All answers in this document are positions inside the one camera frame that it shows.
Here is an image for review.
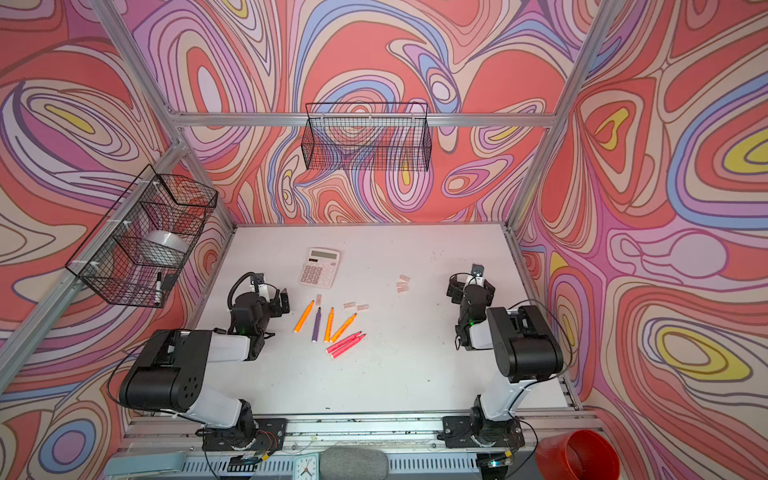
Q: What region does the pink marker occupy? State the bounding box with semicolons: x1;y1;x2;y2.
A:
326;331;362;354
331;334;366;359

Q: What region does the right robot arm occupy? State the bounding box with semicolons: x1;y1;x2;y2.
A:
446;272;565;423

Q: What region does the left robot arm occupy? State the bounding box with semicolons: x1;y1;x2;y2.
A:
117;289;290;450

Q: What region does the orange marker far left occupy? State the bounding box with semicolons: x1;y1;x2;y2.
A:
294;300;315;333

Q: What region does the orange marker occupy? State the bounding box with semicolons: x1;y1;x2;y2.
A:
324;307;335;343
331;313;357;343
294;300;315;333

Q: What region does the purple marker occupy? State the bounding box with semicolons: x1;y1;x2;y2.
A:
311;307;322;343

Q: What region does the pink calculator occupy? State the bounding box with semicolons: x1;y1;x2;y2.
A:
299;248;341;289

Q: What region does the orange marker middle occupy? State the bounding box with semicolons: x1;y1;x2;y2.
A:
324;307;335;343

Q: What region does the orange marker right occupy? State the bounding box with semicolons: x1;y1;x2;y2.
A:
331;313;357;343

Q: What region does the black marker in basket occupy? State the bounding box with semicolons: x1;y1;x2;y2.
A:
154;271;163;307

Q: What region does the silver tape roll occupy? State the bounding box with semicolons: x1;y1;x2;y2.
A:
144;230;189;253

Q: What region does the small white clock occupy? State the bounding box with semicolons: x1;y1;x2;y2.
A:
292;453;320;480

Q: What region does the red bucket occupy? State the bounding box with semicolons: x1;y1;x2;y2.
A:
535;430;621;480

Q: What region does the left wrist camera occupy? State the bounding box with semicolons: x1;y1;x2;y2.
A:
249;272;269;298

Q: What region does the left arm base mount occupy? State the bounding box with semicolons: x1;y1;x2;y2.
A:
196;417;288;453

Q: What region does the black wire basket left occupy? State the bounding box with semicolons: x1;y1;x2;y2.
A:
66;166;218;308

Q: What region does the black wire basket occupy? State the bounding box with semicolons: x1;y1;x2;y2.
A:
66;166;218;308
301;101;432;172

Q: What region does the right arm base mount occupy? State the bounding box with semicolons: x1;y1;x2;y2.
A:
437;415;525;451

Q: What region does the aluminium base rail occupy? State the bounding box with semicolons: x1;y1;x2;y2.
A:
104;409;606;479

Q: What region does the black wire basket back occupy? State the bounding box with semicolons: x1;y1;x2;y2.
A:
301;101;432;172

